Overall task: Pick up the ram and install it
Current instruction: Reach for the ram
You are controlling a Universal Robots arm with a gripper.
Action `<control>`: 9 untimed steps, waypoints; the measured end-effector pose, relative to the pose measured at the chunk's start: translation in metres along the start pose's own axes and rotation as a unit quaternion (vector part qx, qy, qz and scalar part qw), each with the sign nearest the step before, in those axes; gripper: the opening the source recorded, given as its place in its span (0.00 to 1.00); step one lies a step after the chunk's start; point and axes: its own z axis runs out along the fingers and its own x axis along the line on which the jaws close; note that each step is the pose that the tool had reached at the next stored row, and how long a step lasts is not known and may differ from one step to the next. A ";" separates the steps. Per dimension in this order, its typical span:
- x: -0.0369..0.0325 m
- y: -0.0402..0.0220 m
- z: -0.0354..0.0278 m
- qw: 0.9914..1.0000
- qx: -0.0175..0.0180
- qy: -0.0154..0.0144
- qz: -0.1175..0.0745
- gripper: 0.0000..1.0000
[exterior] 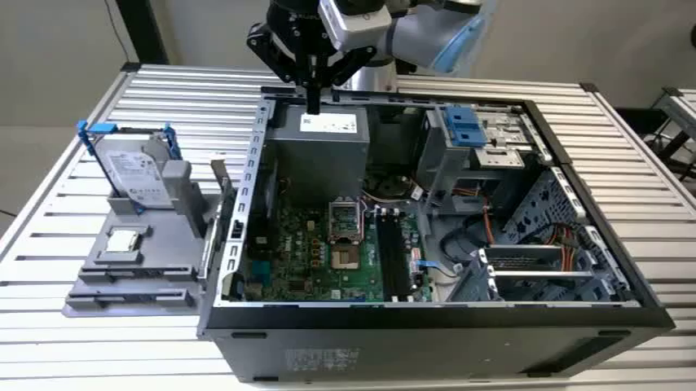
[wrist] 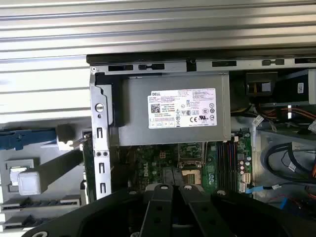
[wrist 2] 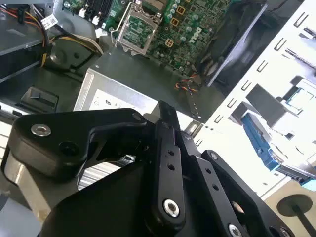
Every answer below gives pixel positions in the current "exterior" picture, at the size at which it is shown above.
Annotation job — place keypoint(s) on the green motherboard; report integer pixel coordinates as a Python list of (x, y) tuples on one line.
[(294, 264)]

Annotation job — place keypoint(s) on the teal port connector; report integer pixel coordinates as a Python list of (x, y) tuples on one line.
[(261, 272)]

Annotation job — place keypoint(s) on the grey parts rack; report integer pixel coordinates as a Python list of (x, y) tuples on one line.
[(163, 240)]

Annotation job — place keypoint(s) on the silver CPU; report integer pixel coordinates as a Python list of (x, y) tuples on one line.
[(122, 241)]

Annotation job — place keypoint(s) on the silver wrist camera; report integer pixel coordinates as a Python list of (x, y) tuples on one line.
[(353, 24)]

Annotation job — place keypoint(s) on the CPU socket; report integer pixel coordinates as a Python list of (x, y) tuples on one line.
[(346, 257)]

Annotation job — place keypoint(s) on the perforated metal disk bay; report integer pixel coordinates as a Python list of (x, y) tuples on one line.
[(521, 254)]

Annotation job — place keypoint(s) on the silver hard disk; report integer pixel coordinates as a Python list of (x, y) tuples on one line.
[(130, 171)]

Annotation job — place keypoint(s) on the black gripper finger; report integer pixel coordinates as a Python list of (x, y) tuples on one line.
[(348, 65), (277, 57)]

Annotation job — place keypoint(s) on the black PC case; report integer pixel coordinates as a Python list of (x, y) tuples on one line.
[(435, 350)]

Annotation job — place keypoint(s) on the black cooler fan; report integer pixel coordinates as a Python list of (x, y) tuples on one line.
[(389, 187)]

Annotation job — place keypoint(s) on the grey power supply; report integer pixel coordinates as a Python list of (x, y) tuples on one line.
[(321, 163)]

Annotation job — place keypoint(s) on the grey metal drive cage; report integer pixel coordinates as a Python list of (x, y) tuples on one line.
[(440, 171)]

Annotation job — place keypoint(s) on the blue drive latch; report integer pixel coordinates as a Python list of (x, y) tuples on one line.
[(463, 122)]

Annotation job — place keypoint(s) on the black RAM slot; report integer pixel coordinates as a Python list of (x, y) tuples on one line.
[(400, 256), (385, 256), (392, 256)]

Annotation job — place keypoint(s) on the blue disk carrier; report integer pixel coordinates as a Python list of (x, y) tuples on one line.
[(101, 127)]

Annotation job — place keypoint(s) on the thin locking lever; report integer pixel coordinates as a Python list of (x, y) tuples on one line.
[(362, 224)]

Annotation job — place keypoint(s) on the graphics card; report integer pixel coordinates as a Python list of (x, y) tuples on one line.
[(221, 175)]

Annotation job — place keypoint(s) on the metal side table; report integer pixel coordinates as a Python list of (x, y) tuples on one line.
[(680, 102)]

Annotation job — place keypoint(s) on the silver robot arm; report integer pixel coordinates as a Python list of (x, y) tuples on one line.
[(413, 36)]

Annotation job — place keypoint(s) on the black upright post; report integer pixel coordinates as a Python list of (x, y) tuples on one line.
[(142, 32)]

